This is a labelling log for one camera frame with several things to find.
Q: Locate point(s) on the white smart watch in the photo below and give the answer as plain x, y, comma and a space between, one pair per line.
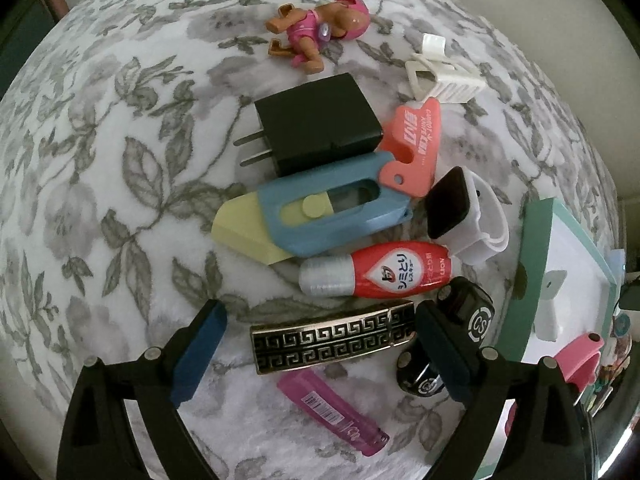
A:
463, 213

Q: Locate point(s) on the red stain remover bottle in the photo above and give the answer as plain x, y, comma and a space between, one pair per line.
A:
381, 271

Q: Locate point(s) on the blue yellow box cutter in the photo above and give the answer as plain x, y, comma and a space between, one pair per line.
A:
311, 212

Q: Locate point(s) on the black gold patterned hair clip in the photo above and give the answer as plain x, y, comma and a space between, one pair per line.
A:
334, 338

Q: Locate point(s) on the black cylindrical cap pair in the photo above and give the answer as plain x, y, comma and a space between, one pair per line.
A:
465, 314

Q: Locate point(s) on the white plastic clip holder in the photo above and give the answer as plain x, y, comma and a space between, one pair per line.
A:
433, 74

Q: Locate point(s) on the pink toy puppy figure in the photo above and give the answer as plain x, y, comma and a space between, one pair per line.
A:
301, 34

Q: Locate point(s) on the grey floral bed cover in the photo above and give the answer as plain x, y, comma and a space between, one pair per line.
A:
117, 149

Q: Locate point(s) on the white cube charger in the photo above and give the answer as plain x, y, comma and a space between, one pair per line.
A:
546, 322

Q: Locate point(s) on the teal rimmed white tray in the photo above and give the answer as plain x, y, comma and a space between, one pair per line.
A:
563, 286

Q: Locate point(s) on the magenta lighter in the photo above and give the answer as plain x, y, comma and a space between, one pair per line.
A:
317, 399

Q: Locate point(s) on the pink toy glasses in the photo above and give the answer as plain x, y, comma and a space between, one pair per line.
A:
577, 362

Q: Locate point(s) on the black power adapter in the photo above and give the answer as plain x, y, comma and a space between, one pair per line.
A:
315, 124

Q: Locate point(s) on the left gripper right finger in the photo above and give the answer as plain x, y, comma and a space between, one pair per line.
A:
525, 455

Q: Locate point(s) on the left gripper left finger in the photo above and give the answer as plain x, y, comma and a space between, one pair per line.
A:
98, 441

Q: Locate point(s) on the coral plastic clip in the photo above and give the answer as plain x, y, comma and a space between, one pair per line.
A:
413, 138

